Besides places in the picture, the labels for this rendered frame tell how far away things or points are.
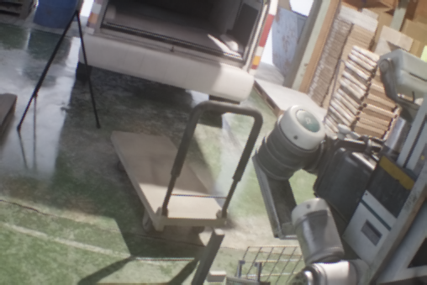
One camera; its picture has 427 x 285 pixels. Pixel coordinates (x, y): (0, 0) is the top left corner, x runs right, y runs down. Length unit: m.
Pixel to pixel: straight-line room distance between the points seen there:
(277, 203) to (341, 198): 0.17
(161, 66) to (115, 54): 0.38
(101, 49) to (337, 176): 2.65
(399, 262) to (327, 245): 0.20
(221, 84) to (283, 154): 2.59
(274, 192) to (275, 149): 0.11
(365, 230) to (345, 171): 0.18
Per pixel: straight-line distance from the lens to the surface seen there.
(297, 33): 6.49
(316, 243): 1.02
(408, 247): 1.07
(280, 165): 1.17
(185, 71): 3.62
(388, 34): 5.75
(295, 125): 1.12
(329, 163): 1.19
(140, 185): 2.28
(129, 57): 3.56
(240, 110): 1.97
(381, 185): 1.07
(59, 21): 6.06
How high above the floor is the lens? 1.29
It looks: 21 degrees down
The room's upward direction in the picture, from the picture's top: 20 degrees clockwise
